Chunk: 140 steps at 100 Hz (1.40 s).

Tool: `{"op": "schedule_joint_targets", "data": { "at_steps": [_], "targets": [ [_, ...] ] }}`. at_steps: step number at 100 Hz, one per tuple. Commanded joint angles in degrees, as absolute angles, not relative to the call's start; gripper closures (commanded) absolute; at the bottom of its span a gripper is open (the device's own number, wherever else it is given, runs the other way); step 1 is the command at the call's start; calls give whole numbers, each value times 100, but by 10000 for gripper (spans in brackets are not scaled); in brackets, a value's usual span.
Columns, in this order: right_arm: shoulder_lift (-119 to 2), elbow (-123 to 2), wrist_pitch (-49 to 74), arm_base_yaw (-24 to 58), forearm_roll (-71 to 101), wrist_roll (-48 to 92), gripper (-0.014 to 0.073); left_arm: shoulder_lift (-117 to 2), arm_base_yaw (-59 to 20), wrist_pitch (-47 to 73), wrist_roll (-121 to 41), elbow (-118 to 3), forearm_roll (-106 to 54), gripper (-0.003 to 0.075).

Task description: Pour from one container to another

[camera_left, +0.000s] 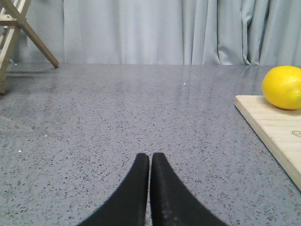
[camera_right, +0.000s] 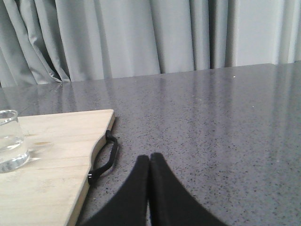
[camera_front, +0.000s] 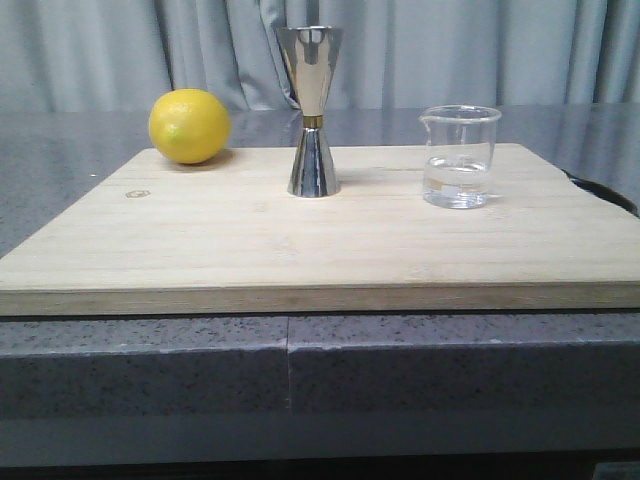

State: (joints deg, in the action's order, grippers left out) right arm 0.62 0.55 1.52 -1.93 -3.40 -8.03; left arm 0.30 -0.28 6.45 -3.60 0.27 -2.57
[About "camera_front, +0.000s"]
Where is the small glass beaker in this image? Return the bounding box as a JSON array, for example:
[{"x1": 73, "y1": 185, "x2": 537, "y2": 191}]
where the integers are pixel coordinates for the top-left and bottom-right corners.
[{"x1": 419, "y1": 105, "x2": 502, "y2": 209}]

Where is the steel hourglass jigger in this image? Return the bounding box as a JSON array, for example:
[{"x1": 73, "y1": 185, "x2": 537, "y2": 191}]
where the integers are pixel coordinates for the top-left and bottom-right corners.
[{"x1": 276, "y1": 26, "x2": 343, "y2": 198}]

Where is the light wooden cutting board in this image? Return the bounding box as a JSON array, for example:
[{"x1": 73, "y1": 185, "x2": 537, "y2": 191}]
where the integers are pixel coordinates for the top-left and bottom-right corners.
[{"x1": 1, "y1": 144, "x2": 639, "y2": 316}]

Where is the yellow lemon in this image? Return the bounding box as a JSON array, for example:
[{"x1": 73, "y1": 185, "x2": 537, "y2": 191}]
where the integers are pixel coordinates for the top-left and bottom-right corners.
[{"x1": 148, "y1": 88, "x2": 232, "y2": 164}]

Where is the grey curtain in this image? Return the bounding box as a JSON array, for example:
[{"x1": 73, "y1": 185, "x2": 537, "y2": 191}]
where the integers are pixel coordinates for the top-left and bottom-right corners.
[{"x1": 1, "y1": 1, "x2": 639, "y2": 112}]

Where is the black cutting board handle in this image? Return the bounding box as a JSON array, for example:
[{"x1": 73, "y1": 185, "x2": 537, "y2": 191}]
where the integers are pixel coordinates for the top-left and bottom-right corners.
[{"x1": 563, "y1": 169, "x2": 639, "y2": 217}]

